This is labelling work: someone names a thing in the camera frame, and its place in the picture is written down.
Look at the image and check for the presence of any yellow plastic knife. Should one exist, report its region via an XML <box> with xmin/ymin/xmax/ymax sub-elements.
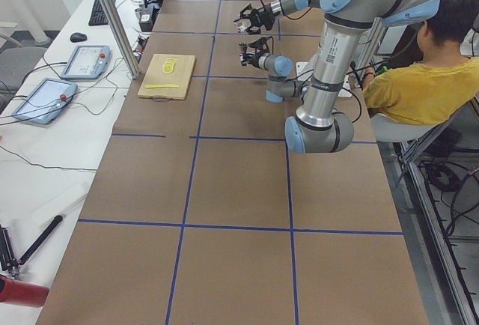
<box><xmin>144</xmin><ymin>83</ymin><xmax>180</xmax><ymax>89</ymax></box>

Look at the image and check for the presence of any red cylinder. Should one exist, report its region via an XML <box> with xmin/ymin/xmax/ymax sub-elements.
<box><xmin>0</xmin><ymin>276</ymin><xmax>49</xmax><ymax>308</ymax></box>

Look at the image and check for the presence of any black computer mouse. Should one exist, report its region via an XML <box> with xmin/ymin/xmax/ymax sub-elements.
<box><xmin>70</xmin><ymin>32</ymin><xmax>88</xmax><ymax>43</ymax></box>

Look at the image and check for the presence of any aluminium frame post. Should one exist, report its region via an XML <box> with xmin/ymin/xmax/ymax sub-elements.
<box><xmin>100</xmin><ymin>0</ymin><xmax>140</xmax><ymax>79</ymax></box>

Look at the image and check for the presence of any steel measuring jigger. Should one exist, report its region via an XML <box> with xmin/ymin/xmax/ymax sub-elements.
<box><xmin>239</xmin><ymin>43</ymin><xmax>248</xmax><ymax>61</ymax></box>

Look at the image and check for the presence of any blue teach pendant far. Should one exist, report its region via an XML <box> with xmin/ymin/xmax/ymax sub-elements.
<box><xmin>61</xmin><ymin>45</ymin><xmax>111</xmax><ymax>81</ymax></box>

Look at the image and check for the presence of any person in yellow shirt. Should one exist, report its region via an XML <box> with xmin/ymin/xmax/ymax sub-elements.
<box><xmin>363</xmin><ymin>0</ymin><xmax>478</xmax><ymax>126</ymax></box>

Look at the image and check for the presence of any white chair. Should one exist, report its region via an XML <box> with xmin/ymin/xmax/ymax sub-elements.
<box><xmin>370</xmin><ymin>92</ymin><xmax>479</xmax><ymax>165</ymax></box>

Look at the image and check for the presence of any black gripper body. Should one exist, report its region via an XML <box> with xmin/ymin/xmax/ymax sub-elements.
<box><xmin>254</xmin><ymin>8</ymin><xmax>275</xmax><ymax>29</ymax></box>
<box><xmin>249</xmin><ymin>53</ymin><xmax>266</xmax><ymax>69</ymax></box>

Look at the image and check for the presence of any black keyboard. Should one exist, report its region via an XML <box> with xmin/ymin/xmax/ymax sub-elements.
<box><xmin>88</xmin><ymin>0</ymin><xmax>109</xmax><ymax>26</ymax></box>

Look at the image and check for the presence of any clear glass shaker cup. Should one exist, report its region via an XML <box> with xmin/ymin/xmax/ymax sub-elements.
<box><xmin>234</xmin><ymin>19</ymin><xmax>248</xmax><ymax>34</ymax></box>

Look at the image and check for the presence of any blue teach pendant near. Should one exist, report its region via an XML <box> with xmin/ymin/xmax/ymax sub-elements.
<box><xmin>12</xmin><ymin>78</ymin><xmax>78</xmax><ymax>125</ymax></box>

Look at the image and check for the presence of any blue teach pendant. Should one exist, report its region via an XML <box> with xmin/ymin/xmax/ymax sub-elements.
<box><xmin>12</xmin><ymin>78</ymin><xmax>78</xmax><ymax>125</ymax></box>
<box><xmin>61</xmin><ymin>45</ymin><xmax>111</xmax><ymax>81</ymax></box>

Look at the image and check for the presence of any bamboo cutting board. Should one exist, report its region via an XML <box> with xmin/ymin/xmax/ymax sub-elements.
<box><xmin>138</xmin><ymin>53</ymin><xmax>196</xmax><ymax>100</ymax></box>

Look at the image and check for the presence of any black rod tool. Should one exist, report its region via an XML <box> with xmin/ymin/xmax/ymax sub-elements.
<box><xmin>17</xmin><ymin>215</ymin><xmax>63</xmax><ymax>266</ymax></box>

